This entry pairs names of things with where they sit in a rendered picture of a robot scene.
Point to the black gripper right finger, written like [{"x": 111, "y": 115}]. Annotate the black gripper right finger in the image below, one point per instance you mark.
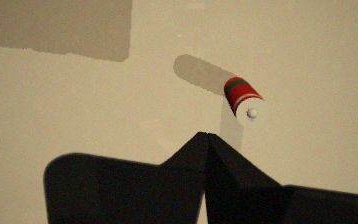
[{"x": 237, "y": 192}]

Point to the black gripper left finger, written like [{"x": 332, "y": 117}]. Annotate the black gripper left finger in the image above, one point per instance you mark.
[{"x": 105, "y": 190}]

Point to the red and green battery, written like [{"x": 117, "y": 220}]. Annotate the red and green battery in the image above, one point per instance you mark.
[{"x": 248, "y": 106}]

